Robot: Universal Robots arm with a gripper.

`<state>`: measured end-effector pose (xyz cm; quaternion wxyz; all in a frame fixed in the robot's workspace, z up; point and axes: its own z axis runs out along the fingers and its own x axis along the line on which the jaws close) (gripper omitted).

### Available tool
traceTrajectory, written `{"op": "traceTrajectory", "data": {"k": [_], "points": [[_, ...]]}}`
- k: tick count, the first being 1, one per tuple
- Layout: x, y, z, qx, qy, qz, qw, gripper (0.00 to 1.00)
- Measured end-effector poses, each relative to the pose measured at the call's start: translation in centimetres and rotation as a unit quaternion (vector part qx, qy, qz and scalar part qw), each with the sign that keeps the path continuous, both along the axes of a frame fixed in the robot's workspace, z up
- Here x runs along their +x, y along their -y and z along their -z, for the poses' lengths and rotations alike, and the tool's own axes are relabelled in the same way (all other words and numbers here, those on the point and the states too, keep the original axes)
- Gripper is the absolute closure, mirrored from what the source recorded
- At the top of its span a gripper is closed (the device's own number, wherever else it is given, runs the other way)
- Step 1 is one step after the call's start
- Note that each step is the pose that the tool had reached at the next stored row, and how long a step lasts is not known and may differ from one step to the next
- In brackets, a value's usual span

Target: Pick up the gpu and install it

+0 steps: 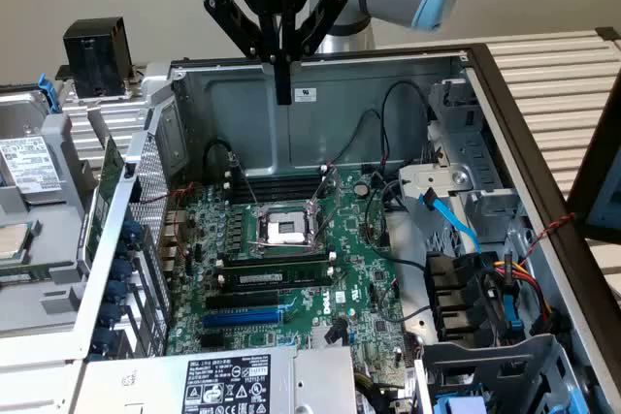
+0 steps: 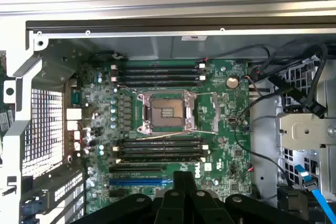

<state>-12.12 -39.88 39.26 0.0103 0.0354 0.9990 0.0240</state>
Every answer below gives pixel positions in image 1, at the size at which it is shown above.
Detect black empty RAM slot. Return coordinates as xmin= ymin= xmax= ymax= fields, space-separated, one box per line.
xmin=228 ymin=172 xmax=323 ymax=185
xmin=228 ymin=191 xmax=323 ymax=206
xmin=228 ymin=185 xmax=323 ymax=198
xmin=217 ymin=253 xmax=337 ymax=273
xmin=228 ymin=178 xmax=323 ymax=191

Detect black CPU cooler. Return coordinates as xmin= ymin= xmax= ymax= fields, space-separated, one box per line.
xmin=61 ymin=16 xmax=136 ymax=101

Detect dark blue card clip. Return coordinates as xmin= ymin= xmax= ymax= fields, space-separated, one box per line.
xmin=92 ymin=328 xmax=118 ymax=355
xmin=119 ymin=218 xmax=143 ymax=246
xmin=112 ymin=257 xmax=136 ymax=284
xmin=99 ymin=304 xmax=123 ymax=331
xmin=105 ymin=280 xmax=128 ymax=306

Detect blue expansion slot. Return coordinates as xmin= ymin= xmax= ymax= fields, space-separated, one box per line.
xmin=201 ymin=305 xmax=286 ymax=332

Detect thin metal locking lever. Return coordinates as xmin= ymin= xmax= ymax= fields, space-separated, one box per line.
xmin=230 ymin=154 xmax=261 ymax=209

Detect long red black twisted wire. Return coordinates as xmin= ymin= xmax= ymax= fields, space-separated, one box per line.
xmin=504 ymin=212 xmax=577 ymax=284

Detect blue plastic disk carrier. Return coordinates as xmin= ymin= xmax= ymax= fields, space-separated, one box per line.
xmin=37 ymin=72 xmax=63 ymax=115

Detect grey metal drive cage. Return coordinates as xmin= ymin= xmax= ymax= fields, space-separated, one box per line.
xmin=414 ymin=334 xmax=588 ymax=414

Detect silver metal bracket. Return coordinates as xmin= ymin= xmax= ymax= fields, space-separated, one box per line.
xmin=397 ymin=164 xmax=474 ymax=209

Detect silver power supply with label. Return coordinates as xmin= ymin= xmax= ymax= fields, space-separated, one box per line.
xmin=71 ymin=344 xmax=359 ymax=414

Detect looped red black twisted wire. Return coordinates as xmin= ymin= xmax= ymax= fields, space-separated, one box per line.
xmin=164 ymin=181 xmax=196 ymax=263

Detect long black expansion slot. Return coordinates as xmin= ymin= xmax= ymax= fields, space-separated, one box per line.
xmin=204 ymin=289 xmax=281 ymax=312

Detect short black expansion slot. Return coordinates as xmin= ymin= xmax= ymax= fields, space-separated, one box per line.
xmin=199 ymin=333 xmax=233 ymax=351

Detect metal CPU socket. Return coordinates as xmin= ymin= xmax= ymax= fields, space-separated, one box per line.
xmin=249 ymin=200 xmax=327 ymax=261

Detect silver chipset heat sink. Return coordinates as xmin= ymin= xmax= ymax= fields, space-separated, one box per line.
xmin=309 ymin=325 xmax=351 ymax=350

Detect silver CPU green edge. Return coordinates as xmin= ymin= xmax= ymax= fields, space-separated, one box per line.
xmin=0 ymin=219 xmax=43 ymax=260

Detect raised metal socket cover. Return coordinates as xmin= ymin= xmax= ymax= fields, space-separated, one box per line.
xmin=309 ymin=165 xmax=342 ymax=246

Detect green Dell motherboard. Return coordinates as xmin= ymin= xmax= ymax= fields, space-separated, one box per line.
xmin=164 ymin=167 xmax=424 ymax=389

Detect silver metal disk bay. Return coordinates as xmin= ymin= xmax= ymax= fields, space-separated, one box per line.
xmin=426 ymin=78 xmax=523 ymax=253

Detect silver hard disk white label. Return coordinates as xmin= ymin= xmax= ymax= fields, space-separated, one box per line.
xmin=0 ymin=91 xmax=69 ymax=206

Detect blue plastic latch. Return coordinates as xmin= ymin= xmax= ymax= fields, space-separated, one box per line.
xmin=499 ymin=285 xmax=524 ymax=337

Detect short black looped wire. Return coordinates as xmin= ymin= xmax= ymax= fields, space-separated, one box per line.
xmin=202 ymin=139 xmax=240 ymax=177

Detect yellow black braided cable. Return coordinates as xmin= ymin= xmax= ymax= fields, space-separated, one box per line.
xmin=353 ymin=370 xmax=407 ymax=398

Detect metal I/O port block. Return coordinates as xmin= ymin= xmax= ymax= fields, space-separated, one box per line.
xmin=158 ymin=209 xmax=189 ymax=274

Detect yellow red orange power wires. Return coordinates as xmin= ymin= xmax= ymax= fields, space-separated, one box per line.
xmin=492 ymin=261 xmax=554 ymax=321

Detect silver open PC case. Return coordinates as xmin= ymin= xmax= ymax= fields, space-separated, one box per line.
xmin=0 ymin=43 xmax=621 ymax=414

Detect blue flat SATA wire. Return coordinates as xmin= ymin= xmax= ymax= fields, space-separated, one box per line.
xmin=417 ymin=188 xmax=484 ymax=255

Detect grey plastic parts rack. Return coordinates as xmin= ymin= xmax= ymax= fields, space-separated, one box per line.
xmin=0 ymin=72 xmax=127 ymax=337

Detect black wire connector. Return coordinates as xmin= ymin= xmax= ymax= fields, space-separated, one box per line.
xmin=323 ymin=317 xmax=351 ymax=345

